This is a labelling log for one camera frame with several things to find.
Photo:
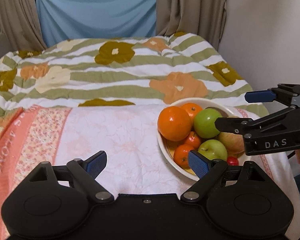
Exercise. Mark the pink white floral towel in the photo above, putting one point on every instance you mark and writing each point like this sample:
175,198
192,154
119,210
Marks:
128,135

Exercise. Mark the beige curtain right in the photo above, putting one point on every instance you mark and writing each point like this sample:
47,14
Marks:
205,18

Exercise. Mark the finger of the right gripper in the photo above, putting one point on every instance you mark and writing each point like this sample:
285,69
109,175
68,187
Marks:
242,127
283,93

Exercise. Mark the beige curtain left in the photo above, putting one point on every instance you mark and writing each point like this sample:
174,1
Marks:
20,23

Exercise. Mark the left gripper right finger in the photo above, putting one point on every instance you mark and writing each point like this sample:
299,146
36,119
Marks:
208,172

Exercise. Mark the cream oval bowl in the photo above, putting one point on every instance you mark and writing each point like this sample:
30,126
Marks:
168,147

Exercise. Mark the mandarin in bowl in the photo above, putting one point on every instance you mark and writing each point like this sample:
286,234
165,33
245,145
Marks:
192,109

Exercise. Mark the small mandarin orange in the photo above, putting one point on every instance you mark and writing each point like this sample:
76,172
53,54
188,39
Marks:
180,155

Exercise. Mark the red cherry tomato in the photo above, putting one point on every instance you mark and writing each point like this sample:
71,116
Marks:
232,161

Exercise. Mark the green striped floral quilt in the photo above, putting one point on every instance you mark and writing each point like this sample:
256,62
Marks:
155,70

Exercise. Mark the green apple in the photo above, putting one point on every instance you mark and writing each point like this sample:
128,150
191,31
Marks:
213,149
204,123

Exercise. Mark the large red-yellow apple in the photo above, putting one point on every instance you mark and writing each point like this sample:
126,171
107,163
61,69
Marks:
233,143

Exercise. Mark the beige curtain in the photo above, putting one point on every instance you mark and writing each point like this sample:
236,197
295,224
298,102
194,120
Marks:
205,18
20,23

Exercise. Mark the blue fabric sheet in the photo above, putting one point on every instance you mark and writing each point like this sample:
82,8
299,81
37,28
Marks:
70,19

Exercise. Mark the large orange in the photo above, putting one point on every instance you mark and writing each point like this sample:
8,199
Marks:
174,123

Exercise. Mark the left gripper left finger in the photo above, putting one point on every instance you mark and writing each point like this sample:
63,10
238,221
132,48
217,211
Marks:
84,173

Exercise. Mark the small mandarin with stem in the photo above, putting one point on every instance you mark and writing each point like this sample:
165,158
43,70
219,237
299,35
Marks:
193,139

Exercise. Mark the brown kiwi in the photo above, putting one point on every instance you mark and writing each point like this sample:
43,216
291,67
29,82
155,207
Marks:
223,113

